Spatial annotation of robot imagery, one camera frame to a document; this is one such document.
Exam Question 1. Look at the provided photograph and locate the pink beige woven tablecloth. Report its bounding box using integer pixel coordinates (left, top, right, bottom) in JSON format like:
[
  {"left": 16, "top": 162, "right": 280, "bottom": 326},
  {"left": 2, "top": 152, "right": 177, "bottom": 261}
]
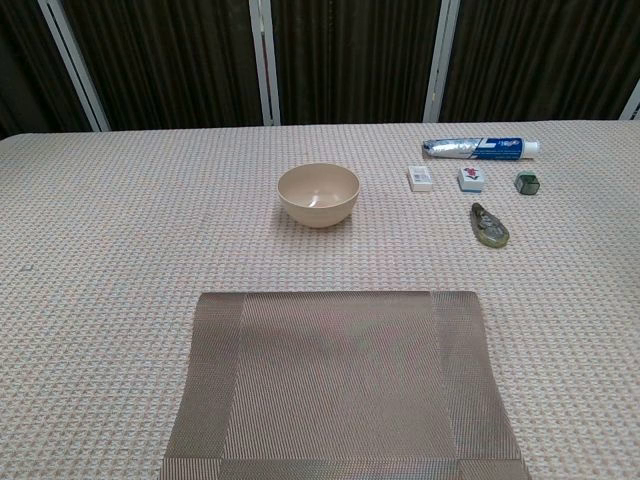
[{"left": 0, "top": 119, "right": 640, "bottom": 480}]

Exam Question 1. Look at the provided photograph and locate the beige plastic bowl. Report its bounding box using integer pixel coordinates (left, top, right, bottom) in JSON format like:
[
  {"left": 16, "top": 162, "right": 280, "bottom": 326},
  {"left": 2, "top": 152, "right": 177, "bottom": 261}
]
[{"left": 277, "top": 162, "right": 361, "bottom": 229}]

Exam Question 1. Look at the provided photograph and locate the white mahjong tile red flower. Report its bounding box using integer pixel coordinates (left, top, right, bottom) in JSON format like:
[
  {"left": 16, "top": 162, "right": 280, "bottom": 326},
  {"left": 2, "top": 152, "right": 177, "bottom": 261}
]
[{"left": 456, "top": 166, "right": 486, "bottom": 195}]

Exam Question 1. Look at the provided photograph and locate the dark pleated curtain panel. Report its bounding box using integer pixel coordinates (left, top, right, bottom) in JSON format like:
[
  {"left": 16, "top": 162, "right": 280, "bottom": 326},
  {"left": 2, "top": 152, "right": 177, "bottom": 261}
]
[
  {"left": 62, "top": 0, "right": 265, "bottom": 132},
  {"left": 439, "top": 0, "right": 640, "bottom": 124},
  {"left": 0, "top": 0, "right": 94, "bottom": 140},
  {"left": 269, "top": 0, "right": 444, "bottom": 126}
]

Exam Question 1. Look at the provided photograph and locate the blue white toothpaste tube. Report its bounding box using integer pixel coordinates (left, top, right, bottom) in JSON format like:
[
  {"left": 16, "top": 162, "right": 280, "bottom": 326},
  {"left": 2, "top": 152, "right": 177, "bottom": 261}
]
[{"left": 421, "top": 137, "right": 541, "bottom": 162}]

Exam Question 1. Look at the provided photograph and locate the olive correction tape dispenser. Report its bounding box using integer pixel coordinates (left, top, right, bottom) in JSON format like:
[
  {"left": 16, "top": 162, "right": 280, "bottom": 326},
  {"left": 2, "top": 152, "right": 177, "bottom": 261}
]
[{"left": 470, "top": 202, "right": 511, "bottom": 248}]

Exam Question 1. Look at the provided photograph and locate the brown woven placemat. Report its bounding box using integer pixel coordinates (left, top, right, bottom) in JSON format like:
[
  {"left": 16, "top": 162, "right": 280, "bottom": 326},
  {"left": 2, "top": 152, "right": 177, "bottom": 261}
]
[{"left": 159, "top": 290, "right": 532, "bottom": 480}]

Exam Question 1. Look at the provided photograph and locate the white partition post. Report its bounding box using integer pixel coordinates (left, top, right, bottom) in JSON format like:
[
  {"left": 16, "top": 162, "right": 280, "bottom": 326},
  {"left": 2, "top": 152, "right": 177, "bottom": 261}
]
[
  {"left": 422, "top": 0, "right": 461, "bottom": 124},
  {"left": 248, "top": 0, "right": 282, "bottom": 127},
  {"left": 618, "top": 79, "right": 640, "bottom": 121},
  {"left": 37, "top": 0, "right": 112, "bottom": 133}
]

